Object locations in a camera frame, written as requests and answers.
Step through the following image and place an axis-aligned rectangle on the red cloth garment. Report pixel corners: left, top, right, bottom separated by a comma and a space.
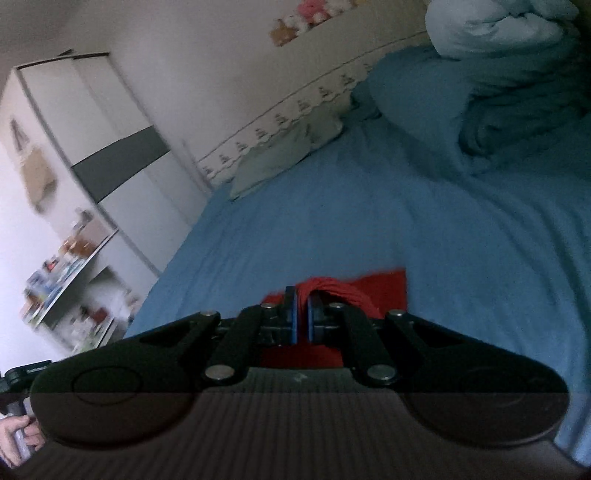
264, 268, 409, 324

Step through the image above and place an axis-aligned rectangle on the white cluttered shelf unit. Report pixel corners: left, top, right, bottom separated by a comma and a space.
21, 210, 140, 355

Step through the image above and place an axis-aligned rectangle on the pink plush toy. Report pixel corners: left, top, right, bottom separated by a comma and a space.
297, 0, 329, 25

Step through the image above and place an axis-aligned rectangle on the pale green pillow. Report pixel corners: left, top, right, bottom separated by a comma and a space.
229, 108, 344, 200

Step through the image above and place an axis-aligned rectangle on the brown plush toy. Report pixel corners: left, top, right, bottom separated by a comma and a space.
270, 19, 297, 47

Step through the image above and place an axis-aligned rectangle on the teal rolled blanket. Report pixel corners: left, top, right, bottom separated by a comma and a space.
352, 39, 590, 178

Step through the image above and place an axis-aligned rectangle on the blue bed sheet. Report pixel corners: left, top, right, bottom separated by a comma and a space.
129, 117, 590, 464

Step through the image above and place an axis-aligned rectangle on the white pillow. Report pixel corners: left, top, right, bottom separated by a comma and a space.
425, 0, 579, 60

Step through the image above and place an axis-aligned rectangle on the person's left hand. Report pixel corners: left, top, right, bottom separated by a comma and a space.
0, 415, 46, 468

